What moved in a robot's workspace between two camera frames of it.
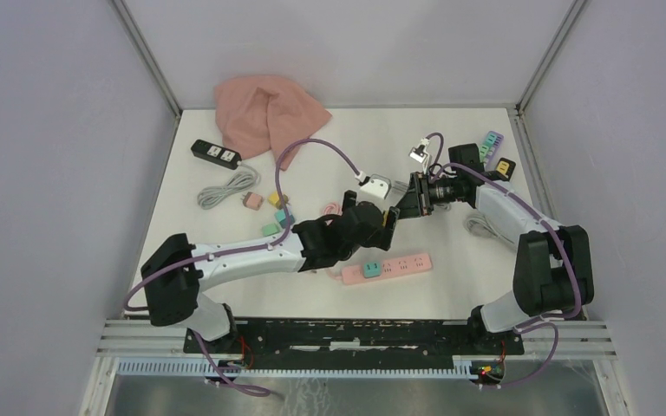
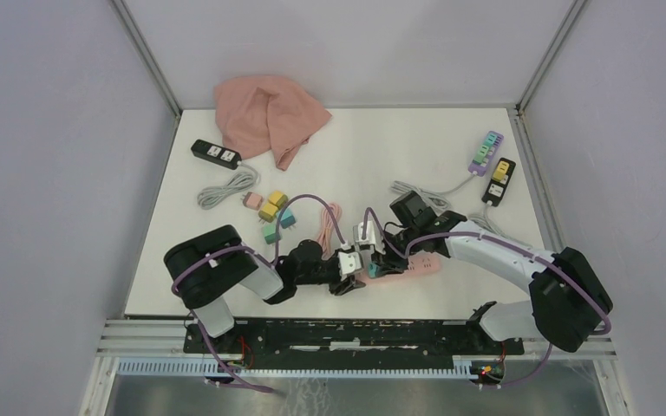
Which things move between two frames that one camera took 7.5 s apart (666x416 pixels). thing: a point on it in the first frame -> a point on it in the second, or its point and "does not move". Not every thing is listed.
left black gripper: (381, 237) -> (341, 286)
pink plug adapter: (252, 200) does not move
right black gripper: (410, 205) -> (378, 258)
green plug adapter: (270, 229) does not move
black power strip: (217, 154) does not move
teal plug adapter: (281, 216) does not move
